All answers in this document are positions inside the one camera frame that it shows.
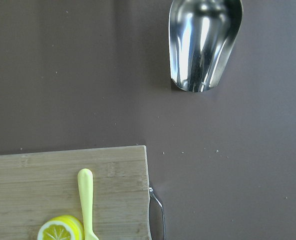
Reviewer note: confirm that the yellow plastic fork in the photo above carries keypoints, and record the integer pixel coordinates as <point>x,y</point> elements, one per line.
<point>85,187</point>

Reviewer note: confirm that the bamboo cutting board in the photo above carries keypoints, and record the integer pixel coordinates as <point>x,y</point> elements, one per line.
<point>36,187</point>

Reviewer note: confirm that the metal scoop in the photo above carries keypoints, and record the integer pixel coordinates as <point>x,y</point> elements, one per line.
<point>201,34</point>

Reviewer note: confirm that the lemon slice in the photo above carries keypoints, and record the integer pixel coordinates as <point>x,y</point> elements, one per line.
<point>64,227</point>

